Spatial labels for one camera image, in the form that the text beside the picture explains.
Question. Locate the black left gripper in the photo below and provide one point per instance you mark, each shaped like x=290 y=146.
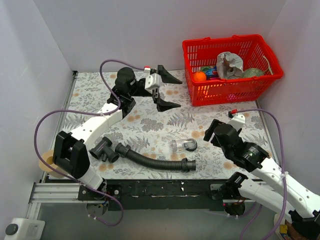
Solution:
x=156 y=93

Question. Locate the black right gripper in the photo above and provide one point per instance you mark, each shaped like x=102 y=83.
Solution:
x=208 y=130

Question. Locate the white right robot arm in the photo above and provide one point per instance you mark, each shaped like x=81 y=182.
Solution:
x=300 y=205

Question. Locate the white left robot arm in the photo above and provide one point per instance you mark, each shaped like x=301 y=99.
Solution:
x=71 y=149

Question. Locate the orange fruit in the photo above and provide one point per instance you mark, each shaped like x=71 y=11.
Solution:
x=199 y=77

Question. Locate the colourful snack packet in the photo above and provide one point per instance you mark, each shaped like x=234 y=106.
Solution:
x=210 y=71

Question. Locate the floral table mat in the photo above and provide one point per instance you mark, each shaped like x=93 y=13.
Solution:
x=149 y=133

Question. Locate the crumpled grey paper bag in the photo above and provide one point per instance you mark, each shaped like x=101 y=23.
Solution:
x=229 y=66

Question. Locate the green netted melon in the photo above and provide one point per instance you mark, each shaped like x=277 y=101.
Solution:
x=255 y=72

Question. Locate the grey tee pipe fitting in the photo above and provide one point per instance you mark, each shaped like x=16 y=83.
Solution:
x=103 y=151

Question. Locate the red plastic basket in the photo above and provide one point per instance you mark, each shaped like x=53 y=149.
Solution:
x=204 y=51

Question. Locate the brown item in white cup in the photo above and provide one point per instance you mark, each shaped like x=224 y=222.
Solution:
x=283 y=231

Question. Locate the beige tape roll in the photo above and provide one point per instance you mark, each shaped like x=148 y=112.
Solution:
x=48 y=158

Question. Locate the white grey button device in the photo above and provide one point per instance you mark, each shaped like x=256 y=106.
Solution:
x=24 y=229

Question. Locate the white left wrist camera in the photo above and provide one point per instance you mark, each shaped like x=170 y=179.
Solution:
x=152 y=79

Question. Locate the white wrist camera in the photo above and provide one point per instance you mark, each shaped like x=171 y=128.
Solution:
x=152 y=79
x=237 y=120

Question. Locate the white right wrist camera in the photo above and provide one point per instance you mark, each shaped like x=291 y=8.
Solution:
x=237 y=120

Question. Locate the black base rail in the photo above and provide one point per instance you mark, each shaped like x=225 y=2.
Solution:
x=174 y=194

